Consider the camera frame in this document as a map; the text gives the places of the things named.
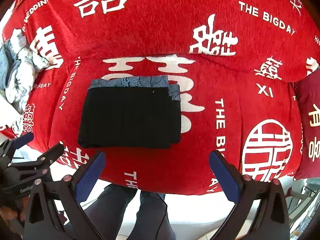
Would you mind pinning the dark red cushion gold characters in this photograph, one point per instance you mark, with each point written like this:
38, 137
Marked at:
307, 96

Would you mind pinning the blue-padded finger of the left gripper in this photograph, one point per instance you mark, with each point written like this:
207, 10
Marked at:
9, 147

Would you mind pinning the white and grey crumpled clothes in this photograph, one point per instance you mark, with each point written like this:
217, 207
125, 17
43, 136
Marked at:
19, 68

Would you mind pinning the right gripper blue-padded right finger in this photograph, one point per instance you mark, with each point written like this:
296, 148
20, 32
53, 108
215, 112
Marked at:
271, 220

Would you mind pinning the person's left hand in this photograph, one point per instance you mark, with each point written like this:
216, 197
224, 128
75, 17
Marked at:
8, 215

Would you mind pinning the red sofa cover white characters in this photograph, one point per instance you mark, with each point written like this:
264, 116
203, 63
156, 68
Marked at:
234, 60

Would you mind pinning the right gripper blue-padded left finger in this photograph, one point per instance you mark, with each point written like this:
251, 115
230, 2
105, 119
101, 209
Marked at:
71, 191

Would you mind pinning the person's dark grey trouser legs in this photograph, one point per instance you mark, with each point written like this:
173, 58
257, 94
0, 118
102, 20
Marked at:
120, 210

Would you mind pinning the black pants with grey waistband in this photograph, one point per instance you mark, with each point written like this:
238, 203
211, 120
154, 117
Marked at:
136, 111

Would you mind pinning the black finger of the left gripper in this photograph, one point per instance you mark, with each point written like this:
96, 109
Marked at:
43, 161

